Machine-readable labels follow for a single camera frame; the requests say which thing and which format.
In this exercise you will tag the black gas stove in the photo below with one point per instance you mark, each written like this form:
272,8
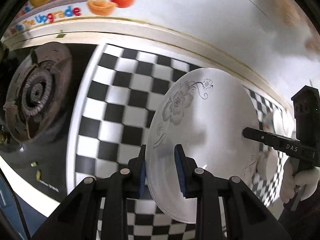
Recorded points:
39,86

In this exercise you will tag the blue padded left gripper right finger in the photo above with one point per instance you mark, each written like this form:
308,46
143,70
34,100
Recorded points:
187,179

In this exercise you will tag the colourful wall sticker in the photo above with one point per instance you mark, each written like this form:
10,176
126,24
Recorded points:
36,12

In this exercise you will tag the white floral plate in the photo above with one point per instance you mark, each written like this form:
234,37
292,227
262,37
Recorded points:
205,111

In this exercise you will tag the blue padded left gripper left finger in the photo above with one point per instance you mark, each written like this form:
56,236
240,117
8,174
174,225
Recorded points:
137,176

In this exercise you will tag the clear plastic bag with eggs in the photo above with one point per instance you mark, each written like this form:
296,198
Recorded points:
294,32

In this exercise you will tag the plain white bowl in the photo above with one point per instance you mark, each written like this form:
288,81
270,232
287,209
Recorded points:
267,164

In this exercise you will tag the white gloved right hand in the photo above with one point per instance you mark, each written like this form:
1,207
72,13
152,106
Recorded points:
307,178

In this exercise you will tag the white bowl blue rim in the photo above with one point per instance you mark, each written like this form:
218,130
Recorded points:
283,123

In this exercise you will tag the black white checkered mat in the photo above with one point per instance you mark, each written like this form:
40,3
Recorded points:
117,99

